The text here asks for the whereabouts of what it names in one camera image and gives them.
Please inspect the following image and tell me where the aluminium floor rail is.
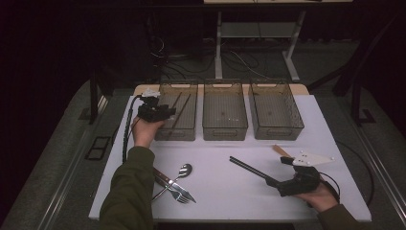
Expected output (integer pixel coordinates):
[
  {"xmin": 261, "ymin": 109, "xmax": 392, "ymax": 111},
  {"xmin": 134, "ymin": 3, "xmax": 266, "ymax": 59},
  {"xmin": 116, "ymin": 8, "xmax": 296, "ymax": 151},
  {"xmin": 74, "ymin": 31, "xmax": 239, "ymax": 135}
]
[
  {"xmin": 355, "ymin": 127, "xmax": 406, "ymax": 219},
  {"xmin": 37, "ymin": 95, "xmax": 108, "ymax": 230}
]

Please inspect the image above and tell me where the clear grey plastic bin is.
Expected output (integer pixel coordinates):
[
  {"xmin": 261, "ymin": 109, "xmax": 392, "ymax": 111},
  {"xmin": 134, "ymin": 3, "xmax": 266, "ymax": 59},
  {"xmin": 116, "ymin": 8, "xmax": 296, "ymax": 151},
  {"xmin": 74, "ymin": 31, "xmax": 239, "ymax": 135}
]
[
  {"xmin": 201, "ymin": 80, "xmax": 249, "ymax": 142},
  {"xmin": 248, "ymin": 79, "xmax": 305, "ymax": 142},
  {"xmin": 154, "ymin": 81, "xmax": 199, "ymax": 142}
]

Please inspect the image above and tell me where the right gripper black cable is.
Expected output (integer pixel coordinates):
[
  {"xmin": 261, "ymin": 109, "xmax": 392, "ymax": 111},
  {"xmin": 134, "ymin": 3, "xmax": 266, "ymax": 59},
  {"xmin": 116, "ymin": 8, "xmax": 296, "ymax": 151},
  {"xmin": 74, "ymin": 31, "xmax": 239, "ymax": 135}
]
[{"xmin": 317, "ymin": 171, "xmax": 341, "ymax": 196}]

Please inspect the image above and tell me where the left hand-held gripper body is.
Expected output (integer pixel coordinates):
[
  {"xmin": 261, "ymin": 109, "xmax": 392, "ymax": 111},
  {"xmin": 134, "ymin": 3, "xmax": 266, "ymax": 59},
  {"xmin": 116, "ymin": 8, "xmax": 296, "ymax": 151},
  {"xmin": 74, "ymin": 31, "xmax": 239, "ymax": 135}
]
[{"xmin": 137, "ymin": 88, "xmax": 168, "ymax": 124}]

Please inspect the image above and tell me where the white metal desk frame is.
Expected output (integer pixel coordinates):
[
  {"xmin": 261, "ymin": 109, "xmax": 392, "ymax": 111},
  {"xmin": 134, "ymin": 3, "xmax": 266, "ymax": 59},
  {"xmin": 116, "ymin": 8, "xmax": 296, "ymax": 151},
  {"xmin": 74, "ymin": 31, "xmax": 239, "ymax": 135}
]
[{"xmin": 203, "ymin": 0, "xmax": 354, "ymax": 83}]

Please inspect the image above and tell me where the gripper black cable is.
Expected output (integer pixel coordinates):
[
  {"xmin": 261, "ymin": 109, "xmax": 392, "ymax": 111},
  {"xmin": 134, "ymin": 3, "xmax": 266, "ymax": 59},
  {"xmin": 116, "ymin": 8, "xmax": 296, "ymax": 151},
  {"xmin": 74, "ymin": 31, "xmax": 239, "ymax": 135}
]
[
  {"xmin": 122, "ymin": 95, "xmax": 142, "ymax": 164},
  {"xmin": 317, "ymin": 171, "xmax": 341, "ymax": 196}
]

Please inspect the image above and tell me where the tangle of floor cables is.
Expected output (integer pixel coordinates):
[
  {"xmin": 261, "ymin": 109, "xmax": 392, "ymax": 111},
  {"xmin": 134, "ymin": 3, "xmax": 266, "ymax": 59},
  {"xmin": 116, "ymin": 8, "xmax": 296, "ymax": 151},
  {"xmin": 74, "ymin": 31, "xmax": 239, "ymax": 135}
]
[{"xmin": 147, "ymin": 34, "xmax": 272, "ymax": 81}]

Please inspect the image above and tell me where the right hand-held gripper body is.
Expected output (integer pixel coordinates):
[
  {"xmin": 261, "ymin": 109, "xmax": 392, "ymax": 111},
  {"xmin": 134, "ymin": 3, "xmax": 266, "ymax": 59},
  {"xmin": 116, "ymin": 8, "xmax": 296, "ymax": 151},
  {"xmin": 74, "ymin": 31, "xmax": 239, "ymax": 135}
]
[{"xmin": 277, "ymin": 151, "xmax": 335, "ymax": 197}]

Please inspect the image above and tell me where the black chopstick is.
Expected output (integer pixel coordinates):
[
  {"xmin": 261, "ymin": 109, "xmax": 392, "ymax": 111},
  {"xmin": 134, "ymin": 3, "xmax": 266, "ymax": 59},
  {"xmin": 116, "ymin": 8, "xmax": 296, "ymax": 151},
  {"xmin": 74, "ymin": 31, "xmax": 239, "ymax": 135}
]
[
  {"xmin": 230, "ymin": 155, "xmax": 272, "ymax": 182},
  {"xmin": 229, "ymin": 156, "xmax": 271, "ymax": 185}
]

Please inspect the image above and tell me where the wooden handled fork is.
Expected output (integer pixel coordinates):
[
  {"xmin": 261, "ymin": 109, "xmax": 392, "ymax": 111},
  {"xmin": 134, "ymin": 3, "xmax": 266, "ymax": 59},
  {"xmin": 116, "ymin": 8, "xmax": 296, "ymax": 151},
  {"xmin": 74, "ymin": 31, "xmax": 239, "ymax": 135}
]
[{"xmin": 154, "ymin": 175, "xmax": 192, "ymax": 205}]

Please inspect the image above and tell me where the light wooden utensil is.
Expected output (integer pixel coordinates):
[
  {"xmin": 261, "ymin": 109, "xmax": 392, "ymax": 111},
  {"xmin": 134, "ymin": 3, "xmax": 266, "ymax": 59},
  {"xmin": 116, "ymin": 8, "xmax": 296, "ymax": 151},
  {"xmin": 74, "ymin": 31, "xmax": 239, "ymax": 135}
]
[{"xmin": 272, "ymin": 144, "xmax": 292, "ymax": 159}]

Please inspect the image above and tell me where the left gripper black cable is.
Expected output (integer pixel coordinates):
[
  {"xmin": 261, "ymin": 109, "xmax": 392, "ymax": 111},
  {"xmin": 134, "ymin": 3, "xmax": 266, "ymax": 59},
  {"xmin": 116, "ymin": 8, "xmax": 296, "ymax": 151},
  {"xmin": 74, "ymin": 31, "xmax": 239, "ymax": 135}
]
[{"xmin": 122, "ymin": 95, "xmax": 142, "ymax": 164}]

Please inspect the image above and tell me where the black floor socket frame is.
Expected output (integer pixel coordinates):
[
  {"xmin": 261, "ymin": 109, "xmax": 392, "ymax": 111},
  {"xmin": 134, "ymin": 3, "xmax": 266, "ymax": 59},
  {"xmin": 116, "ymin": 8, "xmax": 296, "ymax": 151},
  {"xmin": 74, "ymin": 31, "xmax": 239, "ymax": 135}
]
[{"xmin": 84, "ymin": 136, "xmax": 112, "ymax": 161}]

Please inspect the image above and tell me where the person's left hand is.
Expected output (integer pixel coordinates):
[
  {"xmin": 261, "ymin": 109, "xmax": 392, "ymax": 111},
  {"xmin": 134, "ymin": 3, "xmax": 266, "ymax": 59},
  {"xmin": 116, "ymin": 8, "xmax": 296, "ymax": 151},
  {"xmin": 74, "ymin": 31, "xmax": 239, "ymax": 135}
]
[{"xmin": 131, "ymin": 117, "xmax": 166, "ymax": 149}]

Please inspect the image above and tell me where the thin black cable loop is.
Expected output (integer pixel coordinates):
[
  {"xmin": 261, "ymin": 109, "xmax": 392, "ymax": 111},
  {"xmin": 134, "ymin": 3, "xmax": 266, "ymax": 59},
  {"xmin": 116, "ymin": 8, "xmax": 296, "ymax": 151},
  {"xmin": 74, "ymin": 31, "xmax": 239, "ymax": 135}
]
[{"xmin": 336, "ymin": 140, "xmax": 375, "ymax": 207}]

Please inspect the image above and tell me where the black metal stand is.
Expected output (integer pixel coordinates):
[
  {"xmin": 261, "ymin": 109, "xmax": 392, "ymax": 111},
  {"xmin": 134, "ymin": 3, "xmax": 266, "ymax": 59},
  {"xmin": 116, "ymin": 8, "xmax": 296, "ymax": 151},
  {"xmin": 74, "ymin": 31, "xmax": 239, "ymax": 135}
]
[
  {"xmin": 88, "ymin": 68, "xmax": 101, "ymax": 126},
  {"xmin": 306, "ymin": 15, "xmax": 403, "ymax": 127}
]

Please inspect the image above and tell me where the person's right hand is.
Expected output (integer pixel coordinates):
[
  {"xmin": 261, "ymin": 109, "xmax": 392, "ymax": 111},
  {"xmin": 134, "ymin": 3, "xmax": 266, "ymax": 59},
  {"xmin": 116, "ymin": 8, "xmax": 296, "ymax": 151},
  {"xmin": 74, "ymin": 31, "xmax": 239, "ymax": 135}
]
[{"xmin": 293, "ymin": 182, "xmax": 339, "ymax": 215}]

